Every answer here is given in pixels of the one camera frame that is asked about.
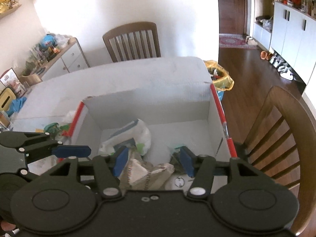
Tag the dark brown door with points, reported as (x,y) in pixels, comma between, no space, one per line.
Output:
(232,5)

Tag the orange slippers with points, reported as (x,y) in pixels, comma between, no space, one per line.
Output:
(265,55)

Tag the wooden dining chair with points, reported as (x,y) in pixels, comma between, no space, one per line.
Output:
(279,96)
(133,42)

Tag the yellow packet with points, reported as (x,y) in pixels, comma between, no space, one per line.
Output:
(39,130)

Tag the white sideboard cabinet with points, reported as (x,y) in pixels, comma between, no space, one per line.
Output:
(66,59)

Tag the white slippers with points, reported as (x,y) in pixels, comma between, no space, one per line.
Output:
(251,40)

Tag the wooden basket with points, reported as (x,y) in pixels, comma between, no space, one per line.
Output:
(30,79)

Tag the patterned red rug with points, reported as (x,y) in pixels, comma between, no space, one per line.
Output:
(234,41)

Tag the person's left hand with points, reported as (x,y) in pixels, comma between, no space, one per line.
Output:
(5,226)

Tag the white and wood wall cabinet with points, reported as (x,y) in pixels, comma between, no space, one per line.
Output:
(293,29)

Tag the blue gloves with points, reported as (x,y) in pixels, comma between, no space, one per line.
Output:
(16,105)

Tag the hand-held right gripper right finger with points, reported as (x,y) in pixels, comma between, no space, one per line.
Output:
(186,161)

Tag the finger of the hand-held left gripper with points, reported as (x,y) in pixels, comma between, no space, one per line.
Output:
(27,175)
(71,151)

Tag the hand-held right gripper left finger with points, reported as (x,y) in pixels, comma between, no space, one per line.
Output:
(121,161)

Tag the blue globe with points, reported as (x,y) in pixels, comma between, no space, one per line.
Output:
(48,40)

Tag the glass jar with brown contents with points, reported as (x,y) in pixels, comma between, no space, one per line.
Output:
(5,121)

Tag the red and white cereal box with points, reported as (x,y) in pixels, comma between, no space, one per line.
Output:
(11,80)

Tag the green and white bag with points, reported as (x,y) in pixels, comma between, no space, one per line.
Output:
(51,127)

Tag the white cardboard box red edges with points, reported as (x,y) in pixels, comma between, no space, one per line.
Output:
(158,108)

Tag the row of shoes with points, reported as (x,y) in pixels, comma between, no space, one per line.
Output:
(284,69)

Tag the silver foil wrapper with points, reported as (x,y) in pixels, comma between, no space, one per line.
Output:
(140,172)

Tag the wooden wall shelf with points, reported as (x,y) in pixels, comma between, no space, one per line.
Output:
(12,10)

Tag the yellow tissue box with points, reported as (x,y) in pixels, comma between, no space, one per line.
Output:
(6,99)

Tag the white plastic snack bag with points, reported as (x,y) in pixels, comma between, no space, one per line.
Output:
(137,135)

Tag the trash bin with yellow bag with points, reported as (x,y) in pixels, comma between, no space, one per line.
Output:
(219,77)

